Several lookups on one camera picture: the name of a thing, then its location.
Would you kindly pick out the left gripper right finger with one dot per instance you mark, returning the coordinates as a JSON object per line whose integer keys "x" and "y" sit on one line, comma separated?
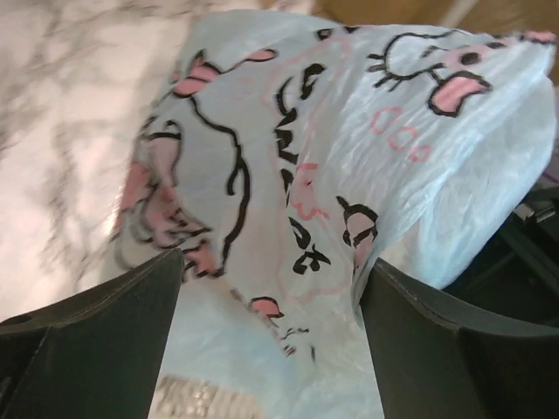
{"x": 436, "y": 356}

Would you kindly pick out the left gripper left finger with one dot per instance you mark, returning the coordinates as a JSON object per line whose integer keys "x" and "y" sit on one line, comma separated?
{"x": 96, "y": 354}

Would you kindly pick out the light blue plastic grocery bag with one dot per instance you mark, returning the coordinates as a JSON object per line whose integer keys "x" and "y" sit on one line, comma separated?
{"x": 285, "y": 155}

